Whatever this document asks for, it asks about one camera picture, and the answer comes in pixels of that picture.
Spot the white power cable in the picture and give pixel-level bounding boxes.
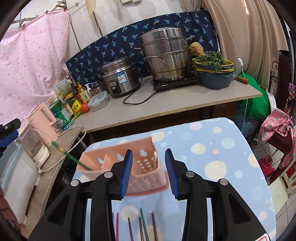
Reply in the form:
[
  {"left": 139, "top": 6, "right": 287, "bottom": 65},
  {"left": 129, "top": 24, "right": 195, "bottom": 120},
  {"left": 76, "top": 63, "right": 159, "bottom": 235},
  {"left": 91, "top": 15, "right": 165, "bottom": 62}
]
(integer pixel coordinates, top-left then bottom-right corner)
[{"left": 34, "top": 124, "right": 87, "bottom": 174}]

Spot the pink floral cloth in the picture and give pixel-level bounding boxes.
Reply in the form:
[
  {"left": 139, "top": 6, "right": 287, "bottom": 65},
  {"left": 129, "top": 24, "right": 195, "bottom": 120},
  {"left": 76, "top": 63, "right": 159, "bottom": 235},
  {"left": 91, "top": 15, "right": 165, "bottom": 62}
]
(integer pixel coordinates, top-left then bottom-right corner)
[{"left": 258, "top": 92, "right": 295, "bottom": 169}]

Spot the red tomato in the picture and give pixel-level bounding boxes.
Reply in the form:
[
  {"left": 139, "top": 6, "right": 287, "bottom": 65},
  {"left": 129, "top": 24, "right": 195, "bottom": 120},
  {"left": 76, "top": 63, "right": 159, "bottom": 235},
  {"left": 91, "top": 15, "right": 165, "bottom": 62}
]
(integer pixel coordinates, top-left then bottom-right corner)
[{"left": 80, "top": 103, "right": 90, "bottom": 113}]

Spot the blue basin with greens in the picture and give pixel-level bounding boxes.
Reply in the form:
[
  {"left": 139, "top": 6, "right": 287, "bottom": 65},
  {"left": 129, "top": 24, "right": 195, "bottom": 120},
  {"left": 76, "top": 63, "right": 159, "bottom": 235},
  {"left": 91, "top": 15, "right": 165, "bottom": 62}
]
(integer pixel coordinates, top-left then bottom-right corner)
[{"left": 192, "top": 52, "right": 234, "bottom": 89}]

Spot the pink electric kettle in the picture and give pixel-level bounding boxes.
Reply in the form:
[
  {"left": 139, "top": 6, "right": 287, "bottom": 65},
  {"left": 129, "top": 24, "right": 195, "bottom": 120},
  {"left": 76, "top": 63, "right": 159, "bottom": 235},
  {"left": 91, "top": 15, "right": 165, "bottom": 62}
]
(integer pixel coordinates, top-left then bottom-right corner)
[{"left": 28, "top": 103, "right": 60, "bottom": 147}]

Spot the beige curtain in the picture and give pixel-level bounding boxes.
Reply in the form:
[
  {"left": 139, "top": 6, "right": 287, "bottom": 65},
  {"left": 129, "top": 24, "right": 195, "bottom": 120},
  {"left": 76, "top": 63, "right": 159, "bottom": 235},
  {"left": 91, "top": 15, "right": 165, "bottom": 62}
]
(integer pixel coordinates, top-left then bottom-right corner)
[{"left": 205, "top": 1, "right": 288, "bottom": 86}]

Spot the pink perforated utensil basket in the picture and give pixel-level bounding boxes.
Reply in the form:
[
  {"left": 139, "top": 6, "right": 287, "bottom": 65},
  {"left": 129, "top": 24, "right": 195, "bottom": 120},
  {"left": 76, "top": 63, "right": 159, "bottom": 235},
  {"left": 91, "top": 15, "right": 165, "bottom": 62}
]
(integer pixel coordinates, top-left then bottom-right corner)
[{"left": 76, "top": 137, "right": 169, "bottom": 196}]

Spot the yellow oil bottle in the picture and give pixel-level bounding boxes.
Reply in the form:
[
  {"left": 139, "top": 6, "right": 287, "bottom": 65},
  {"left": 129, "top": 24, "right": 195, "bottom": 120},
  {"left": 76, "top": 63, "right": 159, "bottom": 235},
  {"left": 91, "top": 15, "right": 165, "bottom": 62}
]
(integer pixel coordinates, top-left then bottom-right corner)
[{"left": 78, "top": 84, "right": 90, "bottom": 103}]

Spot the yellow snack packet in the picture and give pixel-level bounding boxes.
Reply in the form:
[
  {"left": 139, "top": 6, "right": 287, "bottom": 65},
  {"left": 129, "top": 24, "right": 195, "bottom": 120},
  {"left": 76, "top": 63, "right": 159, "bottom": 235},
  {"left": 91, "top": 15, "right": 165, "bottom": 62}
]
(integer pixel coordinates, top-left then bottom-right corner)
[{"left": 72, "top": 100, "right": 82, "bottom": 114}]

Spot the green tin can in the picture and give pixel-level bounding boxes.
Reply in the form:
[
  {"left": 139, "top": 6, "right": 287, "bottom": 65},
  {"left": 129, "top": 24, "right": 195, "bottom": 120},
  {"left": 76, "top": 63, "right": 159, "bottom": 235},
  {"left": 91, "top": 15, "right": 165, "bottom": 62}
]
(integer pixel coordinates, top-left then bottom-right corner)
[{"left": 49, "top": 99, "right": 74, "bottom": 130}]

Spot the green plastic bag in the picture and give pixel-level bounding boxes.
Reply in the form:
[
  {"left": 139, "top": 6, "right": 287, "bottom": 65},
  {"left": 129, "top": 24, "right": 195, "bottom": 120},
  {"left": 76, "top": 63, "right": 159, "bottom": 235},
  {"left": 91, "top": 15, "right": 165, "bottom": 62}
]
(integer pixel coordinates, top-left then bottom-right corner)
[{"left": 237, "top": 72, "right": 270, "bottom": 121}]

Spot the black induction cooktop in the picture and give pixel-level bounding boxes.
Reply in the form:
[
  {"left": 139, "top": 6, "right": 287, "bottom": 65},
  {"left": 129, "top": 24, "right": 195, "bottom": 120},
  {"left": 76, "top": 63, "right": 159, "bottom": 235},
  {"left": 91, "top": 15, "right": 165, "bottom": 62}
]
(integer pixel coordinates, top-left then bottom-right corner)
[{"left": 153, "top": 77, "right": 200, "bottom": 91}]

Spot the white storage bin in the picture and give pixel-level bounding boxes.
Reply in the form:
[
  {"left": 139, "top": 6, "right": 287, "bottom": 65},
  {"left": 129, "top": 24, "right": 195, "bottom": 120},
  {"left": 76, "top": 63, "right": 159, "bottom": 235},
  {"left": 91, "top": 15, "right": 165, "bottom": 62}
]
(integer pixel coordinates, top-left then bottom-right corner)
[{"left": 1, "top": 142, "right": 39, "bottom": 225}]

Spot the navy floral cloth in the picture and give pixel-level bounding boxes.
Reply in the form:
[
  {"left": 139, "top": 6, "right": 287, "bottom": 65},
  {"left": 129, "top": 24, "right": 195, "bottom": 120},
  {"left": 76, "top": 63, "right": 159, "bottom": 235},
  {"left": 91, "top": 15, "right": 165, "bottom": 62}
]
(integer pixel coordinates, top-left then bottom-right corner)
[{"left": 66, "top": 10, "right": 219, "bottom": 85}]

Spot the large steel steamer pot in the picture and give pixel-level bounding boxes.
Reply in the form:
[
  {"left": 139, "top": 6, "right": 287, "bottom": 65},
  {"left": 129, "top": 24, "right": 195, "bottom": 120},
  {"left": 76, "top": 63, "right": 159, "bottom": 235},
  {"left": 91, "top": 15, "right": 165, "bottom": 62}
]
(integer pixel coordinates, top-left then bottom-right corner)
[{"left": 134, "top": 27, "right": 195, "bottom": 82}]

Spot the pink dotted cloth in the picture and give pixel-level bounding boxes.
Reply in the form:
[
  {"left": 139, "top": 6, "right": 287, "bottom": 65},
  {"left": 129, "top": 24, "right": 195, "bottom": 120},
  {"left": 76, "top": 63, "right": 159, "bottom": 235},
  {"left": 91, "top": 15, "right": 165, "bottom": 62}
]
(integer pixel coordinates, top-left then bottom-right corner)
[{"left": 0, "top": 10, "right": 70, "bottom": 124}]

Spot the bright red chopstick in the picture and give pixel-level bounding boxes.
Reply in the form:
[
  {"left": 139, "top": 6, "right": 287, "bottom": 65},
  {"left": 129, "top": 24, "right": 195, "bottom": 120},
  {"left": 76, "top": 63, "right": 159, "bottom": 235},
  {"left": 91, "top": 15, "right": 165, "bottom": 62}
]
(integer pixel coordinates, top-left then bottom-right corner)
[{"left": 127, "top": 217, "right": 134, "bottom": 241}]

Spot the dark purple chopstick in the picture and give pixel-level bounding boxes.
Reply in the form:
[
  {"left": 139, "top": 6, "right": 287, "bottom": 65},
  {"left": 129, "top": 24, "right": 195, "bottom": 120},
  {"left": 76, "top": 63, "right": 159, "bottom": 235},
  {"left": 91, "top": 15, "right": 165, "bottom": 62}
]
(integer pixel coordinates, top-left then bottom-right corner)
[{"left": 115, "top": 212, "right": 119, "bottom": 241}]

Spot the green chopstick gold band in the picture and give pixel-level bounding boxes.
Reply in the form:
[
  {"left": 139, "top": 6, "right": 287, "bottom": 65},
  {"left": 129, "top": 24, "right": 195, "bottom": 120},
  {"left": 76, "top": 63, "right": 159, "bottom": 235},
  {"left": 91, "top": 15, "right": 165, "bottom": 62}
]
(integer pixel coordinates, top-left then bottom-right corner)
[{"left": 52, "top": 141, "right": 92, "bottom": 171}]

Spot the dark red chopstick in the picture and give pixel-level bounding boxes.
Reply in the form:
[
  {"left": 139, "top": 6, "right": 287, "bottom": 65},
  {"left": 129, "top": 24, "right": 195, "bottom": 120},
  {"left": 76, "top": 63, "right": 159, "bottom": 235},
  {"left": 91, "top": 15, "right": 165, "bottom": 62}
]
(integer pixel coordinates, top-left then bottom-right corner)
[
  {"left": 152, "top": 212, "right": 158, "bottom": 241},
  {"left": 138, "top": 217, "right": 144, "bottom": 241}
]

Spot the clear food storage container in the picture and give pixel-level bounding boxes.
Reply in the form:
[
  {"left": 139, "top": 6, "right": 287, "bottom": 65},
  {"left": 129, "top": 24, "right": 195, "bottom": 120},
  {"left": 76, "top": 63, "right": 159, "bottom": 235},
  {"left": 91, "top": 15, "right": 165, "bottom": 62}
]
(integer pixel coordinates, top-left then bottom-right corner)
[{"left": 88, "top": 91, "right": 108, "bottom": 112}]

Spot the brown potato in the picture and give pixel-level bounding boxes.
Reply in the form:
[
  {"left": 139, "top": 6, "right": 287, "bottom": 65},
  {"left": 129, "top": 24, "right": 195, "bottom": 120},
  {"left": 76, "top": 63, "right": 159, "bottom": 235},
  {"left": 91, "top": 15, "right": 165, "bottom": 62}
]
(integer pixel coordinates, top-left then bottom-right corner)
[{"left": 189, "top": 42, "right": 204, "bottom": 56}]

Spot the steel rice cooker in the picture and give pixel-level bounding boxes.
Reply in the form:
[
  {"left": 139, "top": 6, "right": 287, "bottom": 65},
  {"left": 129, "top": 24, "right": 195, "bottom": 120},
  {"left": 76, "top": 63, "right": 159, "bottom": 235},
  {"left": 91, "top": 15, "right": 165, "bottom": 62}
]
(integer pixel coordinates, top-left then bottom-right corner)
[{"left": 102, "top": 57, "right": 140, "bottom": 98}]

